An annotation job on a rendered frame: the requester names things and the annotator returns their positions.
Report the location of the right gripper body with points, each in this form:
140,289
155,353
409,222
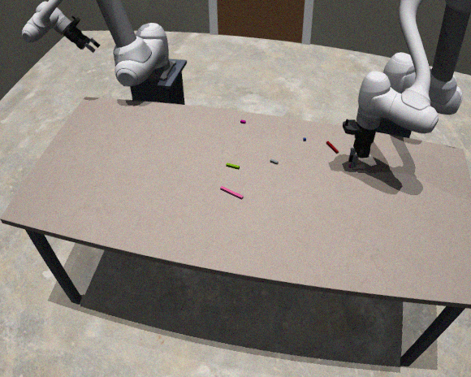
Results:
70,31

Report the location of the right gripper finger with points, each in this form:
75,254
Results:
89,47
94,42

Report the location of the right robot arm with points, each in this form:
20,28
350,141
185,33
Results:
134,60

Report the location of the pink rod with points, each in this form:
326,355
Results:
231,192

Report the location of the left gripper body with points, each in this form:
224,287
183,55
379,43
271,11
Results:
364,138

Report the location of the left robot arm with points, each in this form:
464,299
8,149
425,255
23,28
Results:
415,106

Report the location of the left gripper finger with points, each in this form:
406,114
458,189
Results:
354,160
351,154

